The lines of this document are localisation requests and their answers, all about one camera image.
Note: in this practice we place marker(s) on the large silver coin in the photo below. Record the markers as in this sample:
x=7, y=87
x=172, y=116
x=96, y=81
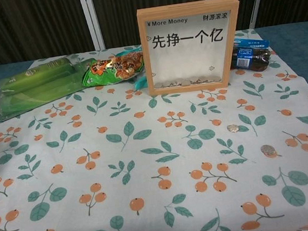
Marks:
x=268, y=150

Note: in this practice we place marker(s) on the blue Oreo cookie box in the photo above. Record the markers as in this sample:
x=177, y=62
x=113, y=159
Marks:
x=254, y=43

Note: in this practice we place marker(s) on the teal clear snack pack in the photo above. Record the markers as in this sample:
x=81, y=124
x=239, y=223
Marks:
x=140, y=82

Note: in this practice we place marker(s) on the dark folding screen white frames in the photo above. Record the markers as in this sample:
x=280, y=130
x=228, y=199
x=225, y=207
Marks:
x=37, y=23

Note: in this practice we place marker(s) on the green orange nut snack bag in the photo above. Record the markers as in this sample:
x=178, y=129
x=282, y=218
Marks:
x=110, y=70

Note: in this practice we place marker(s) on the floral leaf fruit tablecloth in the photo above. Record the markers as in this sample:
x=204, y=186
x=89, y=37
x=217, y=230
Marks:
x=138, y=177

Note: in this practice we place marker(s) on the wooden frame money box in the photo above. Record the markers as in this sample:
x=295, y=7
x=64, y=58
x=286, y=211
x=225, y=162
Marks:
x=195, y=87

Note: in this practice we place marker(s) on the small silver coin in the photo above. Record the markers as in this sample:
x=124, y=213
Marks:
x=232, y=128

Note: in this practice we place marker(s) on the teal blue table cover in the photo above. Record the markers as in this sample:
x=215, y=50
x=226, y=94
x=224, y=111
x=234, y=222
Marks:
x=295, y=40

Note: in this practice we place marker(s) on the dark cola bottle blue label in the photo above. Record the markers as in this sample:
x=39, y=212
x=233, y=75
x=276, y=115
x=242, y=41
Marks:
x=250, y=59

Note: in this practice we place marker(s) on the green plastic package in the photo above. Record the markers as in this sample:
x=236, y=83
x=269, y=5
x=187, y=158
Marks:
x=37, y=81

